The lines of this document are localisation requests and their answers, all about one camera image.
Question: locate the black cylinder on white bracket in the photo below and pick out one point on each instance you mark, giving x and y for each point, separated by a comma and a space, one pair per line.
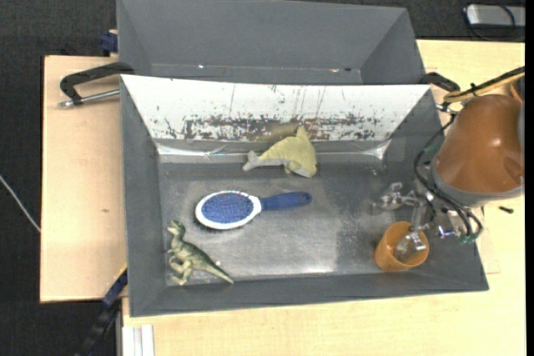
506, 210

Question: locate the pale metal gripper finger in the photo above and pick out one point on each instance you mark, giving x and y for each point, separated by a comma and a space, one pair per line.
392, 199
411, 242

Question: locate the orange plastic cup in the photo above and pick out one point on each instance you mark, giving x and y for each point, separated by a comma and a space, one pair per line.
386, 254

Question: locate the yellow-green plush dolphin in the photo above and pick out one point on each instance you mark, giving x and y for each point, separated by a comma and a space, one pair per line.
292, 156

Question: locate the blue and white hairbrush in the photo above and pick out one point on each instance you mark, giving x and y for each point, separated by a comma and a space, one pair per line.
227, 209

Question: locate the pale wood board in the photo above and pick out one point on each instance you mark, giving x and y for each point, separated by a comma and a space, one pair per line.
83, 187

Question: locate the grey metal bin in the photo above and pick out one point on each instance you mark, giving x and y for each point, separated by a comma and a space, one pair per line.
292, 246

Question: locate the green toy dinosaur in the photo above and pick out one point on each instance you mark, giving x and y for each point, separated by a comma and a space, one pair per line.
189, 254

